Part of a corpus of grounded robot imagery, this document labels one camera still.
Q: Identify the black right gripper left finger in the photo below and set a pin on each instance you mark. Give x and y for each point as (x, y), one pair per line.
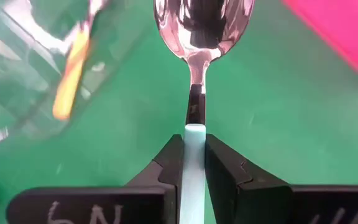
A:
(89, 208)

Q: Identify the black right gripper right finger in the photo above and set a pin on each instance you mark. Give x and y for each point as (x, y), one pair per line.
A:
(275, 208)

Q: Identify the clear plastic bin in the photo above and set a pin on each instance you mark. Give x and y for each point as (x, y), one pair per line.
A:
(17, 77)

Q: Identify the pink plastic bin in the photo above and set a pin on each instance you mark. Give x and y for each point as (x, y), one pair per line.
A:
(346, 34)

